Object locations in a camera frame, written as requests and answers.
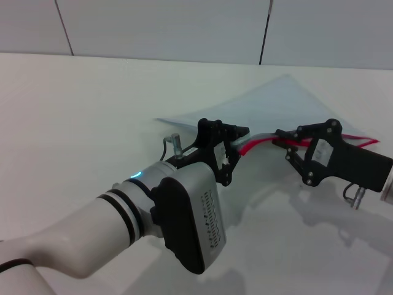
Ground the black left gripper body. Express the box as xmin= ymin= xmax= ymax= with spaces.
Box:
xmin=165 ymin=132 xmax=231 ymax=176

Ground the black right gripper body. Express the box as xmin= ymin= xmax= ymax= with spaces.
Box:
xmin=306 ymin=134 xmax=393 ymax=192

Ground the clear document bag red zipper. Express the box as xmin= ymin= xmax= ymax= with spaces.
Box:
xmin=153 ymin=73 xmax=380 ymax=157

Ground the metal left wrist cable plug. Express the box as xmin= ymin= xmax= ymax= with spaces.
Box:
xmin=161 ymin=133 xmax=183 ymax=161

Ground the metal wrist cable plug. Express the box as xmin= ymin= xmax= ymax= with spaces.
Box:
xmin=161 ymin=133 xmax=183 ymax=161
xmin=343 ymin=183 xmax=367 ymax=211

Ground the metal right wrist cable plug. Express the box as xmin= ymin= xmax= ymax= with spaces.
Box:
xmin=343 ymin=183 xmax=367 ymax=211

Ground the black grey left wrist camera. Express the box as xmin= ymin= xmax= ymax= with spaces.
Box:
xmin=149 ymin=162 xmax=228 ymax=275

